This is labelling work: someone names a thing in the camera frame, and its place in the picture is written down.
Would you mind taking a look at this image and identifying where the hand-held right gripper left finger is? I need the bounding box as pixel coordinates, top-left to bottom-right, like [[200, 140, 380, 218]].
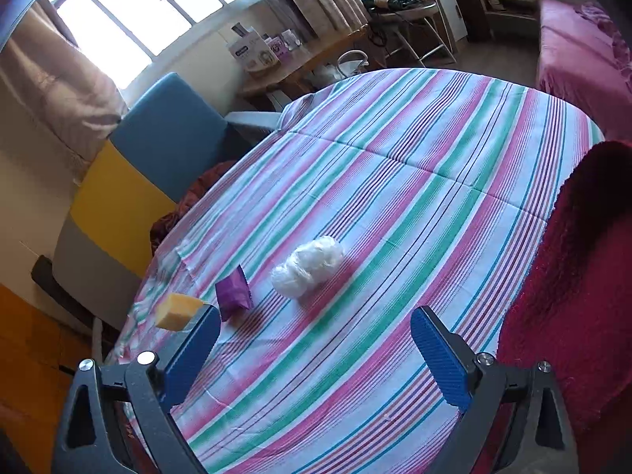
[[52, 306, 221, 474]]

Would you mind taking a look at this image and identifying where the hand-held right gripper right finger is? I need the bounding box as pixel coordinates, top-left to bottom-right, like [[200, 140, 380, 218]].
[[411, 306, 578, 474]]

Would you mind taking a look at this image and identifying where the small yellow soap piece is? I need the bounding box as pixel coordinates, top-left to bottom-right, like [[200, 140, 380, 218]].
[[155, 292, 204, 333]]

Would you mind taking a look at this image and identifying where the purple foil packet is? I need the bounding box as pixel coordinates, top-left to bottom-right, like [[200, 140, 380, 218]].
[[214, 265, 256, 323]]

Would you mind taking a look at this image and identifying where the white plastic-wrapped bundle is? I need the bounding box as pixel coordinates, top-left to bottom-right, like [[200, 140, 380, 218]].
[[271, 235, 345, 300]]

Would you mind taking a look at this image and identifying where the dark red cloth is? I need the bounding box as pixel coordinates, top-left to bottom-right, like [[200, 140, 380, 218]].
[[149, 160, 240, 254]]

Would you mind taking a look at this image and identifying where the orange wooden wardrobe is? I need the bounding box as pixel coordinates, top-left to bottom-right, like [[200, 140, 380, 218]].
[[0, 280, 102, 408]]

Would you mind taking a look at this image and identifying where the striped tablecloth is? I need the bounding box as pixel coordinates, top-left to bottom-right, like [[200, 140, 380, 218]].
[[106, 66, 606, 474]]

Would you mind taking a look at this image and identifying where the red fuzzy blanket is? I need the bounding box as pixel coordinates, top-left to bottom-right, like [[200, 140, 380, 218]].
[[495, 140, 632, 438]]

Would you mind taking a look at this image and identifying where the blue yellow grey armchair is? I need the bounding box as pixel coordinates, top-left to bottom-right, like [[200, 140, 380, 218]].
[[30, 71, 283, 334]]

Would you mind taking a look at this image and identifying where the white plastic bag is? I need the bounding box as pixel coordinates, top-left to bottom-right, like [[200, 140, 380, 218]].
[[315, 50, 370, 86]]

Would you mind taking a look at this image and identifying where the white printed carton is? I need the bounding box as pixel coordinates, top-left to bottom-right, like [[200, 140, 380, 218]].
[[226, 28, 278, 74]]

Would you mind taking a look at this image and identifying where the wooden side desk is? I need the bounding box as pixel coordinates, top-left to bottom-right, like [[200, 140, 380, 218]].
[[238, 26, 378, 110]]

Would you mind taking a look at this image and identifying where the small purple box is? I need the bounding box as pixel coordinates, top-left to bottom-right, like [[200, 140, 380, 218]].
[[264, 34, 286, 63]]

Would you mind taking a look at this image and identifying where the pink bed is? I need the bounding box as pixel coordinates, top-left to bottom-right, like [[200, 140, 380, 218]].
[[534, 0, 632, 143]]

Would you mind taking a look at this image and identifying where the metal folding chair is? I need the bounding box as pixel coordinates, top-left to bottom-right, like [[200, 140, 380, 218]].
[[364, 0, 458, 68]]

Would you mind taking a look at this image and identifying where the white cabinet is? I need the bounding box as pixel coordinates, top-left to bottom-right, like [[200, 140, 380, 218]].
[[429, 0, 469, 44]]

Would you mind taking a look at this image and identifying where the window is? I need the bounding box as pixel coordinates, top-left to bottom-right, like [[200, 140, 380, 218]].
[[43, 0, 260, 87]]

